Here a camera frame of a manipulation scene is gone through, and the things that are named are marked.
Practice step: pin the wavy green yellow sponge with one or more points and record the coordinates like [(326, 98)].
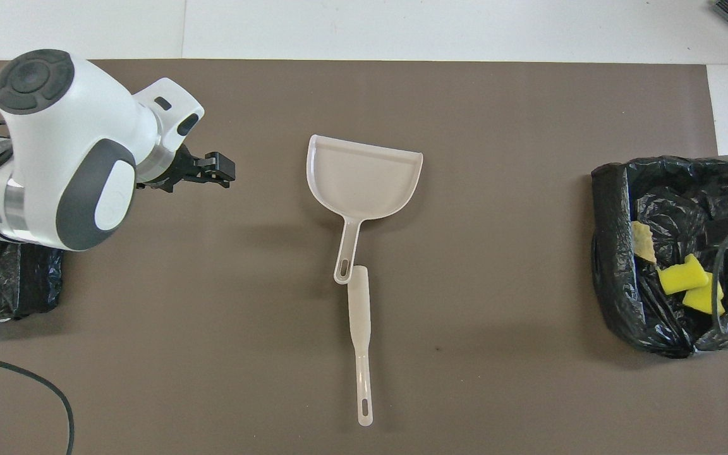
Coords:
[(702, 300)]

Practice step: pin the black bag lined bin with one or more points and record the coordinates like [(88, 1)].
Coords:
[(617, 284), (4, 284)]

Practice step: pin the beige plastic dustpan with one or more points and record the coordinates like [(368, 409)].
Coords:
[(364, 177)]

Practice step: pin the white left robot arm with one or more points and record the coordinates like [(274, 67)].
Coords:
[(67, 151)]

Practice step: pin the brown table mat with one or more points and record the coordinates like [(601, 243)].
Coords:
[(465, 95)]

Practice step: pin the orange striped croissant piece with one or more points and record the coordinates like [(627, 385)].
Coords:
[(644, 243)]

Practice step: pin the beige hand brush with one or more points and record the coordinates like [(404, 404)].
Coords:
[(359, 303)]

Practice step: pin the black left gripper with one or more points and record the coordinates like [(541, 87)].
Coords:
[(171, 170)]

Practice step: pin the plain yellow sponge piece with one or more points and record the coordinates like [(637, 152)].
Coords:
[(680, 278)]

